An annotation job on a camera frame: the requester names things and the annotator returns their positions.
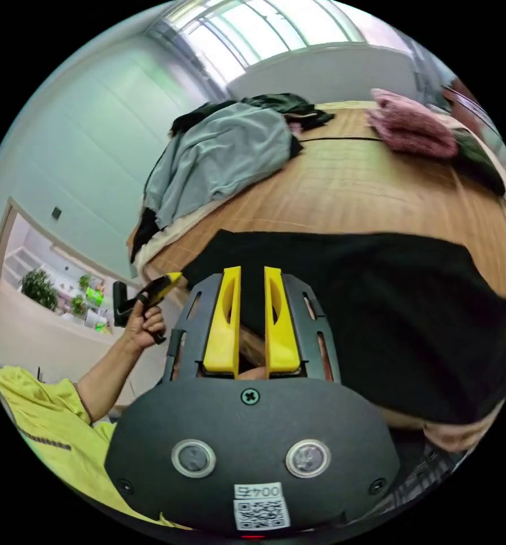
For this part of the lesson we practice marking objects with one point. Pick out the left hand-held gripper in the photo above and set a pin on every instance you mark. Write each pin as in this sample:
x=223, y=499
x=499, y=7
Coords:
x=151, y=294

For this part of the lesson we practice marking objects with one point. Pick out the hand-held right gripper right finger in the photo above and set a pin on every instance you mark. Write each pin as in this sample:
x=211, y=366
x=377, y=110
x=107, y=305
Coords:
x=283, y=340

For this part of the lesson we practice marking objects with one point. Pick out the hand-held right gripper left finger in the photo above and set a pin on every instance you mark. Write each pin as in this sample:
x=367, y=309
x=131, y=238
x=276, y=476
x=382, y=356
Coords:
x=221, y=336

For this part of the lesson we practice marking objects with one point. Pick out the black pants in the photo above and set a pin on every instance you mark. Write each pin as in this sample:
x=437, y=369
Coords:
x=385, y=323

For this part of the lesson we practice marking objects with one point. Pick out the person's left forearm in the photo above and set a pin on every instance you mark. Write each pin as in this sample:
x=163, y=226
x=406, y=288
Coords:
x=104, y=383

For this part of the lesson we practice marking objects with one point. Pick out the person's left hand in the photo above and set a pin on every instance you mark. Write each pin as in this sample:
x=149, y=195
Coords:
x=144, y=328

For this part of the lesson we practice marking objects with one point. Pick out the small potted plant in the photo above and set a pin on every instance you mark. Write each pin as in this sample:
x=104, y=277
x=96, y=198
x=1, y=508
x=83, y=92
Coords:
x=77, y=305
x=84, y=282

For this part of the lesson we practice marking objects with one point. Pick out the pile of clothes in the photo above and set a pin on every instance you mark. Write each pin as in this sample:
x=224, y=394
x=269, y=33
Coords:
x=219, y=157

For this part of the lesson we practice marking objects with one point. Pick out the large potted plant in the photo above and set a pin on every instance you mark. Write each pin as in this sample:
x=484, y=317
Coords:
x=38, y=288

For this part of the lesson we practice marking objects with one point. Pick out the person's body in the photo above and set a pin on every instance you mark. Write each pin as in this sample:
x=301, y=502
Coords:
x=53, y=430

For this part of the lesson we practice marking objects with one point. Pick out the pink fuzzy sweater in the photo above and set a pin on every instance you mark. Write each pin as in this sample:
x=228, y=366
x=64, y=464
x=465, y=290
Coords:
x=410, y=127

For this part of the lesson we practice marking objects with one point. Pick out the dark green garment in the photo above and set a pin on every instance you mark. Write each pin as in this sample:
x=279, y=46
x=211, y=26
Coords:
x=478, y=164

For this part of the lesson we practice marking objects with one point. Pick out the window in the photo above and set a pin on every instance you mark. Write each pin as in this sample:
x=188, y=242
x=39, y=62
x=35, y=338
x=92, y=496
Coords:
x=253, y=30

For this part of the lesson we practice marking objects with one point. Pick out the dark wall switch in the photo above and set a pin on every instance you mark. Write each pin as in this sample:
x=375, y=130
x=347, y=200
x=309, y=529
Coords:
x=56, y=212

